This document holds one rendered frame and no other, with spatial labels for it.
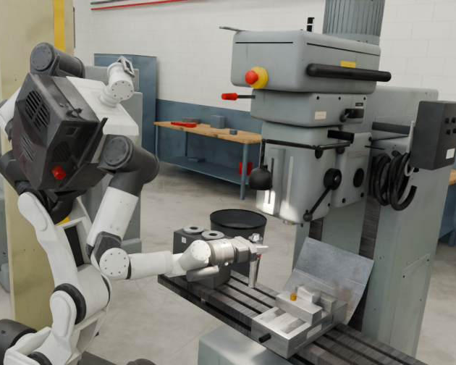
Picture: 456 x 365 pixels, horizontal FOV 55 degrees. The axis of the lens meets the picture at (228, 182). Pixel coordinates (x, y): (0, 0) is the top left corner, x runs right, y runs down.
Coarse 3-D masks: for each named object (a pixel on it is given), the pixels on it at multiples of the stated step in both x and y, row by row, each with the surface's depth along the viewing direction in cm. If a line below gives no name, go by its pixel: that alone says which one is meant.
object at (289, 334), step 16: (320, 304) 150; (336, 304) 153; (256, 320) 140; (272, 320) 140; (288, 320) 141; (320, 320) 143; (336, 320) 152; (256, 336) 140; (272, 336) 135; (288, 336) 132; (304, 336) 138; (288, 352) 132
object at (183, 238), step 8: (176, 232) 179; (184, 232) 179; (192, 232) 177; (200, 232) 178; (208, 232) 177; (216, 232) 178; (176, 240) 180; (184, 240) 177; (192, 240) 175; (208, 240) 172; (176, 248) 181; (184, 248) 178; (224, 272) 177; (200, 280) 175; (208, 280) 173; (216, 280) 173; (224, 280) 178
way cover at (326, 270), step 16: (304, 256) 189; (320, 256) 185; (336, 256) 180; (352, 256) 176; (304, 272) 187; (320, 272) 182; (336, 272) 178; (352, 272) 174; (368, 272) 170; (288, 288) 185; (320, 288) 179; (336, 288) 176; (352, 288) 172; (352, 304) 168
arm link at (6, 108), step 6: (18, 90) 139; (12, 96) 140; (0, 102) 143; (6, 102) 141; (12, 102) 139; (0, 108) 142; (6, 108) 140; (12, 108) 139; (6, 114) 140; (12, 114) 140; (6, 120) 140; (12, 120) 140; (6, 126) 141; (6, 132) 142
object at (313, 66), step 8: (312, 64) 115; (320, 64) 116; (312, 72) 115; (320, 72) 116; (328, 72) 118; (336, 72) 121; (344, 72) 124; (352, 72) 127; (360, 72) 131; (368, 72) 134; (376, 72) 138; (384, 72) 143; (368, 80) 138; (376, 80) 141; (384, 80) 144
